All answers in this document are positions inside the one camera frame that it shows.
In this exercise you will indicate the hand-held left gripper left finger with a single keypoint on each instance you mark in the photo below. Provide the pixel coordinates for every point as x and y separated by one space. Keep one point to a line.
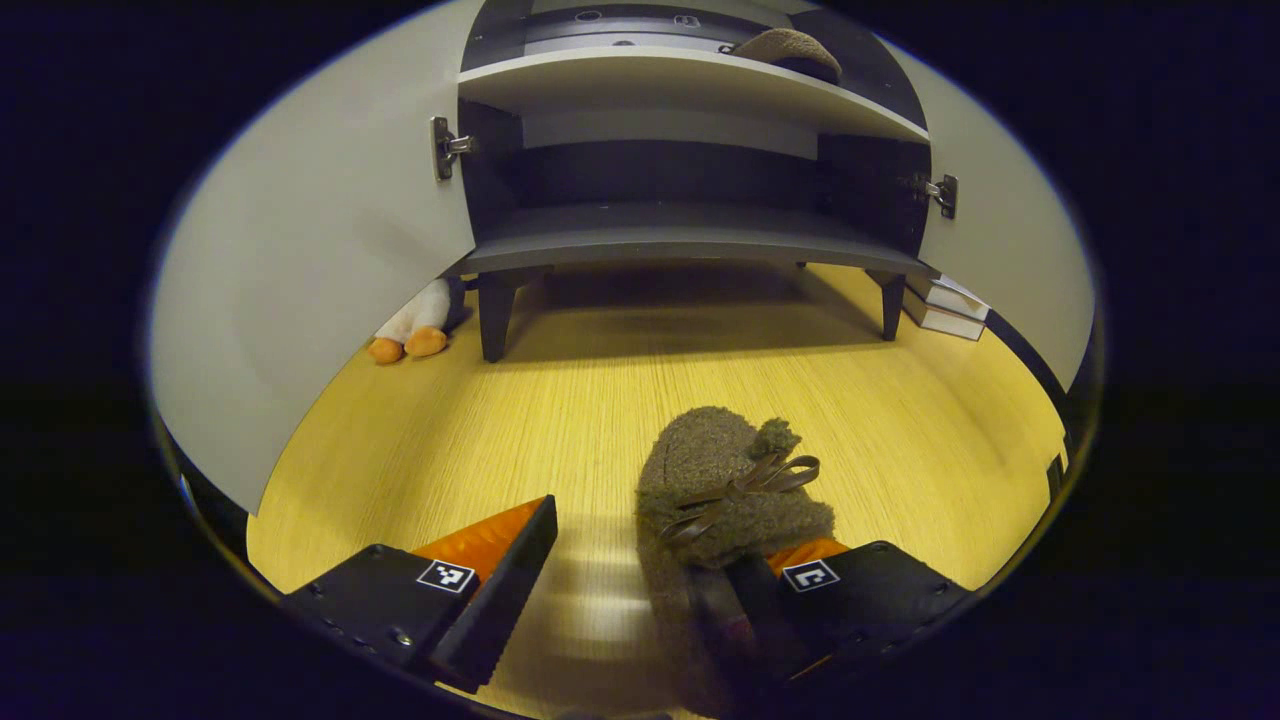
505 600

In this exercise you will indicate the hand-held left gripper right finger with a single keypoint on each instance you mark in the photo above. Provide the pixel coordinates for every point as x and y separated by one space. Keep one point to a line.
880 600

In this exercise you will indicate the brown fuzzy slipper shoe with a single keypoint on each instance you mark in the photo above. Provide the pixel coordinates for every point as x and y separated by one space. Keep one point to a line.
790 48
710 460

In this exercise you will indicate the white cabinet door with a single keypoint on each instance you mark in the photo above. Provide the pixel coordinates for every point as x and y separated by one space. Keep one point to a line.
300 250
1010 250

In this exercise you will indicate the white shoe cabinet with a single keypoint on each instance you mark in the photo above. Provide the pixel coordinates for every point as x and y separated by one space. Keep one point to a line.
680 235

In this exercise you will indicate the metal door hinge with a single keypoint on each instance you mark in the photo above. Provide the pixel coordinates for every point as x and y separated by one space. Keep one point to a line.
443 148
940 192

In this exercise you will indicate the white plush toy orange feet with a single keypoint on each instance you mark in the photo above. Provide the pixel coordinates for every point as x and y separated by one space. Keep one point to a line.
415 325

